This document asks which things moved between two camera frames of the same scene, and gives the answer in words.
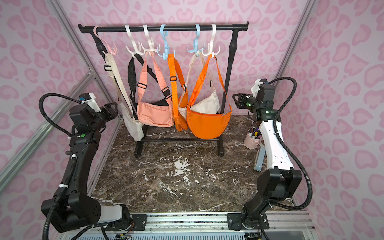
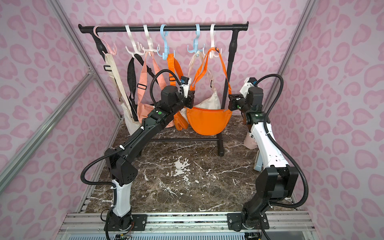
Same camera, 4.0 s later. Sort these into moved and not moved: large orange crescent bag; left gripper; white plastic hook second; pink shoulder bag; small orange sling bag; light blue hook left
Moved: large orange crescent bag; left gripper
Not moved: small orange sling bag; pink shoulder bag; white plastic hook second; light blue hook left
